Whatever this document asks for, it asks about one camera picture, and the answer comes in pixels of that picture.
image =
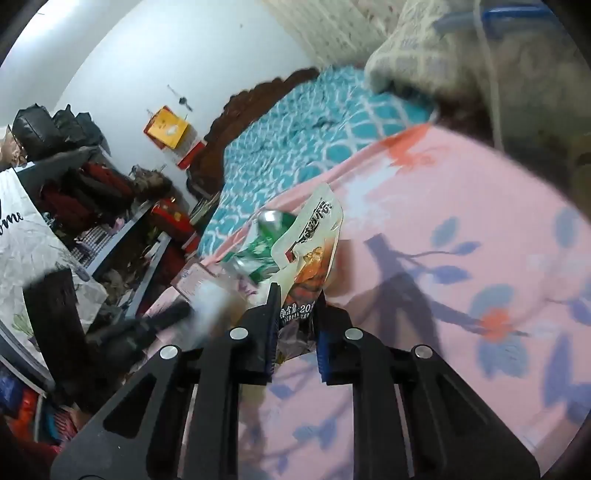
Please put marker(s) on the pink floral blanket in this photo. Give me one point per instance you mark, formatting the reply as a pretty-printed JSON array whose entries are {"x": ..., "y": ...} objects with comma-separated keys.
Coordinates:
[{"x": 415, "y": 221}]

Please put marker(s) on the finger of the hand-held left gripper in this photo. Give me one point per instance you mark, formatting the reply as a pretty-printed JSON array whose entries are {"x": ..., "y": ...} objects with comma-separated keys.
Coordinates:
[{"x": 161, "y": 318}]

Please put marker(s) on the stack of books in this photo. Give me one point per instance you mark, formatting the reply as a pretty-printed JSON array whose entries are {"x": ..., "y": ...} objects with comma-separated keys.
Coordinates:
[{"x": 205, "y": 207}]

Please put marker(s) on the green foil snack packet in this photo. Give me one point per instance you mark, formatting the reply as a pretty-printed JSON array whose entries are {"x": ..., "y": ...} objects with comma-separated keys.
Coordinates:
[{"x": 256, "y": 251}]

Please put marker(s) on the cream leaf-print curtain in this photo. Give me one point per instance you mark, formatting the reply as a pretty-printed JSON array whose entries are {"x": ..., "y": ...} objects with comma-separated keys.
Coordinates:
[{"x": 332, "y": 27}]

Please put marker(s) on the cream orange snack packet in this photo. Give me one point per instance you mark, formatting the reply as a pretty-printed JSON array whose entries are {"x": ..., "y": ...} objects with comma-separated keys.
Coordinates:
[{"x": 307, "y": 272}]

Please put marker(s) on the cream plaid pillow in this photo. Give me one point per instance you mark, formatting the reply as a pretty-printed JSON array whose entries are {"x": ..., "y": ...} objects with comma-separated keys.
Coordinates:
[{"x": 415, "y": 50}]

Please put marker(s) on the teal patterned bedsheet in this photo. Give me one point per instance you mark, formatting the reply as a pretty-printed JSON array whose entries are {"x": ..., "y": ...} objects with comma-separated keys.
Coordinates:
[{"x": 286, "y": 138}]

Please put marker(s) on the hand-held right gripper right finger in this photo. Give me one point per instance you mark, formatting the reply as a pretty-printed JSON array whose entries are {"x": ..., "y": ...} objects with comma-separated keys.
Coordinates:
[{"x": 323, "y": 357}]

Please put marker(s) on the grey metal shelf rack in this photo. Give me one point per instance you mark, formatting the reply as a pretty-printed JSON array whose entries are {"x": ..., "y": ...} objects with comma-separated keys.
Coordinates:
[{"x": 124, "y": 226}]

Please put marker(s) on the white printed cloth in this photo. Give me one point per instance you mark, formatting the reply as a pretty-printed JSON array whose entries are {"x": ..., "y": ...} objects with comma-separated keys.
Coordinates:
[{"x": 27, "y": 249}]

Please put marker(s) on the red bag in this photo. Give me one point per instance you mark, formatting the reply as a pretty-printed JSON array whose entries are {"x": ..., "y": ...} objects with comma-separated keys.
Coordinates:
[{"x": 87, "y": 189}]

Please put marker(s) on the clear plastic wrapper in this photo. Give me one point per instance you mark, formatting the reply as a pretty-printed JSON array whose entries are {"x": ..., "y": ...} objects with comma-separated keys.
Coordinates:
[{"x": 207, "y": 295}]

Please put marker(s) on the carved wooden headboard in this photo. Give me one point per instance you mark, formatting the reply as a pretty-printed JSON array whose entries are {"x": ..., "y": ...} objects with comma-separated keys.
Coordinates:
[{"x": 217, "y": 134}]

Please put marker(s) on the colourful cloth pile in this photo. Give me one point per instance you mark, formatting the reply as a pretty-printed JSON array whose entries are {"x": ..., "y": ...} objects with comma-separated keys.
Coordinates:
[{"x": 27, "y": 406}]

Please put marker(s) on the yellow red wall calendar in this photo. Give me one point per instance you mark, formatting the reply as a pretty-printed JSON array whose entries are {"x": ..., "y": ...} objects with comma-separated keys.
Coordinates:
[{"x": 166, "y": 127}]

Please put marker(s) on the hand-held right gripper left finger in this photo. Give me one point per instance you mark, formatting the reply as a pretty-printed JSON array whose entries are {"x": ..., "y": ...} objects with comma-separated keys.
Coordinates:
[{"x": 272, "y": 344}]

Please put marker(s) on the brown bag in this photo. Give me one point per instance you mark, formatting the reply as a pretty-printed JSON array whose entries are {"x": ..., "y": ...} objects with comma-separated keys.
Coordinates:
[{"x": 150, "y": 182}]

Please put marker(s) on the red box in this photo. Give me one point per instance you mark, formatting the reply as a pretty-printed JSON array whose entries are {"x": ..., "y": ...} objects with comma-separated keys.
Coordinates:
[{"x": 173, "y": 219}]

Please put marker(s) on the black bag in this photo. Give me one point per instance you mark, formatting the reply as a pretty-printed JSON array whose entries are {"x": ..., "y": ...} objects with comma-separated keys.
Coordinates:
[
  {"x": 68, "y": 124},
  {"x": 91, "y": 129},
  {"x": 32, "y": 131}
]

